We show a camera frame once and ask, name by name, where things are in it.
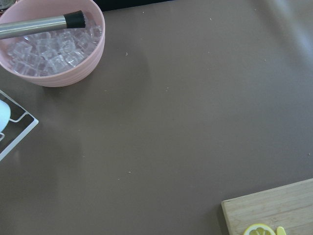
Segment lemon slice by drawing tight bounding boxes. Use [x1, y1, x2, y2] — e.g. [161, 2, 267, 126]
[243, 223, 276, 235]

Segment bamboo cutting board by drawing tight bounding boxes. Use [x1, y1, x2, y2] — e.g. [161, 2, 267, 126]
[222, 179, 313, 235]

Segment white cup on rack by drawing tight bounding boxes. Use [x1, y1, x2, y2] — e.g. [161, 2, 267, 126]
[0, 100, 11, 132]

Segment clear ice cubes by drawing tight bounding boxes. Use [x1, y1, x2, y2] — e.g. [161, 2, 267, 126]
[6, 19, 103, 77]

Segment steel muddler black tip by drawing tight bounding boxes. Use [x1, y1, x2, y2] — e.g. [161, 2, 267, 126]
[0, 10, 86, 40]

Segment yellow lemon wedge piece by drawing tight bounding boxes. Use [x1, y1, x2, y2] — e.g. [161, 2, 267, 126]
[276, 226, 286, 235]

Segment white wire rack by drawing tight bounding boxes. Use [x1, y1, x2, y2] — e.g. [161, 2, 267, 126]
[0, 91, 39, 160]

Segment pink ribbed bowl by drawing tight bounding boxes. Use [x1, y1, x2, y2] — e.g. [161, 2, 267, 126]
[0, 0, 105, 87]

